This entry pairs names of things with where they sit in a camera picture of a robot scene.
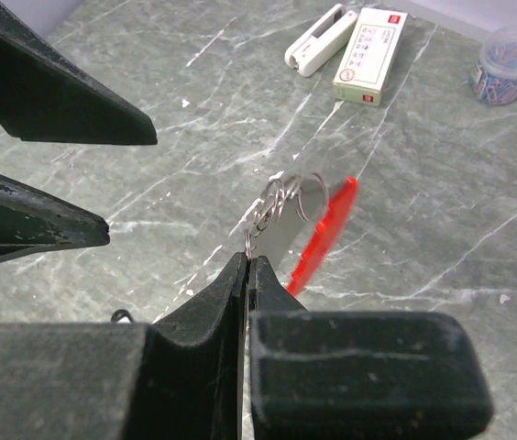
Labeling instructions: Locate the white stapler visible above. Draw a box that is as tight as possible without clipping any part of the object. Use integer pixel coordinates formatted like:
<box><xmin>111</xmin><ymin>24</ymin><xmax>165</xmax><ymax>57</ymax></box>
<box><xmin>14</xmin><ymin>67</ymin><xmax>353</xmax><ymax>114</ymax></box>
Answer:
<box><xmin>284</xmin><ymin>4</ymin><xmax>358</xmax><ymax>77</ymax></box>

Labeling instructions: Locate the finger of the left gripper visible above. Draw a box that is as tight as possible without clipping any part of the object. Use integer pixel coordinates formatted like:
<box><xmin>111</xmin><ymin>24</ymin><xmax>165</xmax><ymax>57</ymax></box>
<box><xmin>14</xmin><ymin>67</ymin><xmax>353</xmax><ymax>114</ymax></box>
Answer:
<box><xmin>0</xmin><ymin>174</ymin><xmax>110</xmax><ymax>263</ymax></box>
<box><xmin>0</xmin><ymin>2</ymin><xmax>157</xmax><ymax>146</ymax></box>

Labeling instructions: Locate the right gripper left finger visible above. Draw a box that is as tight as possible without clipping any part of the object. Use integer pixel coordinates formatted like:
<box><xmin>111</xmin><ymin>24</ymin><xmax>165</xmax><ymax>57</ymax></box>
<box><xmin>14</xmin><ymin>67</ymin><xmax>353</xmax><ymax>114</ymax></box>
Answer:
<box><xmin>0</xmin><ymin>253</ymin><xmax>246</xmax><ymax>439</ymax></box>

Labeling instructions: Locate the red handle keyring chain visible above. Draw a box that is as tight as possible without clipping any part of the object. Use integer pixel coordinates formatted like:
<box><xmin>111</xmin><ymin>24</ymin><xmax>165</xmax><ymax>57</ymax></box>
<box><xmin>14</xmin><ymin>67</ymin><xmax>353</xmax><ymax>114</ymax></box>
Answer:
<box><xmin>228</xmin><ymin>170</ymin><xmax>360</xmax><ymax>297</ymax></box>

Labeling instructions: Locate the white staples box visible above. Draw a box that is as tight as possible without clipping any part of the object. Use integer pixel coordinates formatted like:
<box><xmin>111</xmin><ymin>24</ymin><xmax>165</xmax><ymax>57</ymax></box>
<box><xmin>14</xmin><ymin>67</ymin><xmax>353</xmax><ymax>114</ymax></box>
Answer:
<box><xmin>333</xmin><ymin>7</ymin><xmax>408</xmax><ymax>106</ymax></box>

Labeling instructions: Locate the clear paperclip jar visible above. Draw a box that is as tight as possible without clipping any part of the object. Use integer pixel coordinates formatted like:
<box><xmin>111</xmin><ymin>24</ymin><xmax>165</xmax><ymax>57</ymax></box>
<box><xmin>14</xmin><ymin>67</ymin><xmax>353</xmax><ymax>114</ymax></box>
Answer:
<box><xmin>469</xmin><ymin>26</ymin><xmax>517</xmax><ymax>105</ymax></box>

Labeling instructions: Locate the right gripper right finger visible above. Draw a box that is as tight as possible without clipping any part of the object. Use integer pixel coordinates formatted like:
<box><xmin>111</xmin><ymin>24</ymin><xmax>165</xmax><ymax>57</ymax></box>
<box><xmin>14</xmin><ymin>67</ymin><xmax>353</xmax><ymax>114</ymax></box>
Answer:
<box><xmin>248</xmin><ymin>257</ymin><xmax>493</xmax><ymax>439</ymax></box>

